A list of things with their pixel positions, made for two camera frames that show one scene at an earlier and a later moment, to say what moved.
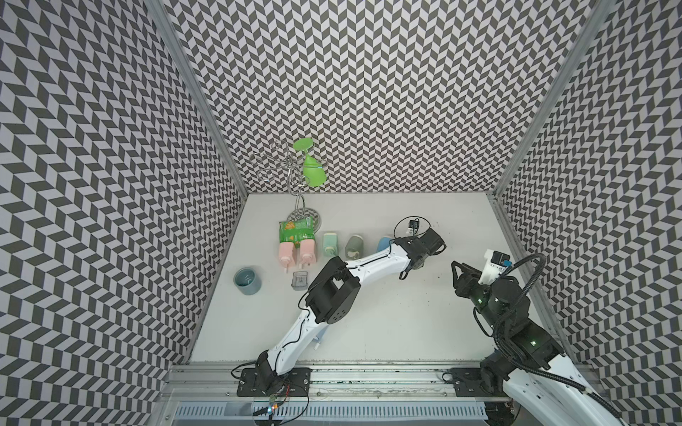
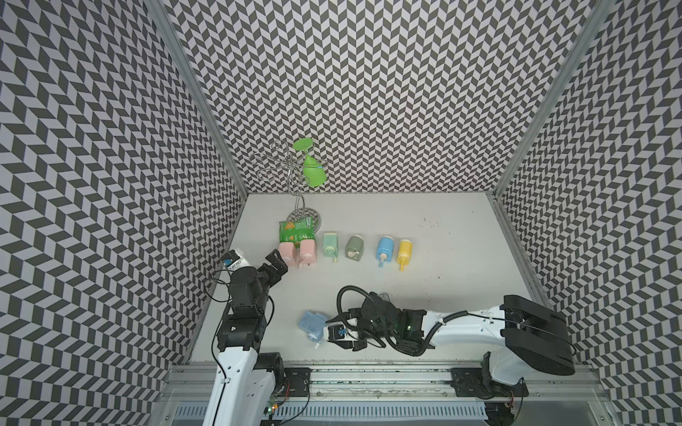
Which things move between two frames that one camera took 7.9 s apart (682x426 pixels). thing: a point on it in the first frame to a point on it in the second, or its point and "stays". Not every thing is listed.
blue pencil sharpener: (383, 243) stays
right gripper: (468, 274) to (360, 311)
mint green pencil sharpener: (330, 244) stays
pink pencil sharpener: (307, 251) stays
